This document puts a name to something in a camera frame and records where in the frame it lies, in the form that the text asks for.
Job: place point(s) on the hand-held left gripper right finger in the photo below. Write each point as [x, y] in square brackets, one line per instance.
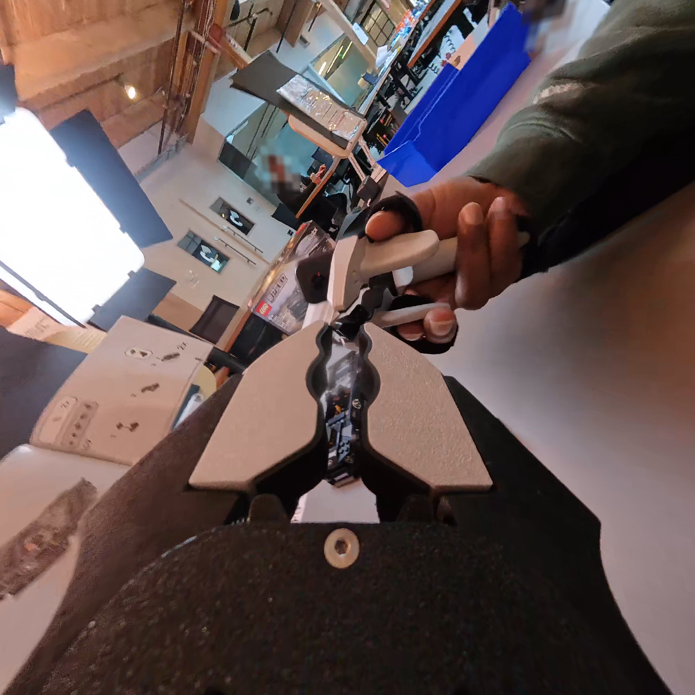
[424, 424]

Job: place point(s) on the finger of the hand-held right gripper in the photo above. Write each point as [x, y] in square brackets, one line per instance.
[343, 272]

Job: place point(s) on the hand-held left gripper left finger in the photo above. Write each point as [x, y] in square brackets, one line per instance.
[266, 424]

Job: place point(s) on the black lego car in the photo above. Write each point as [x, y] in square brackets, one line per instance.
[342, 424]

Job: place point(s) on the lego instruction booklet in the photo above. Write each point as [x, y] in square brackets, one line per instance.
[119, 391]

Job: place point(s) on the person's right forearm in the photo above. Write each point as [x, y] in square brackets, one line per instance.
[608, 98]

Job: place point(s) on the lego set box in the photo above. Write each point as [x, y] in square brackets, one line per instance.
[285, 293]

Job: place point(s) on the blue storage bin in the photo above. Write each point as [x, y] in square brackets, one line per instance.
[456, 98]

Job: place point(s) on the small black panel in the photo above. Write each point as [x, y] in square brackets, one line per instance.
[133, 299]
[109, 179]

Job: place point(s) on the large black panel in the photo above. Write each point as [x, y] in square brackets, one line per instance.
[33, 386]

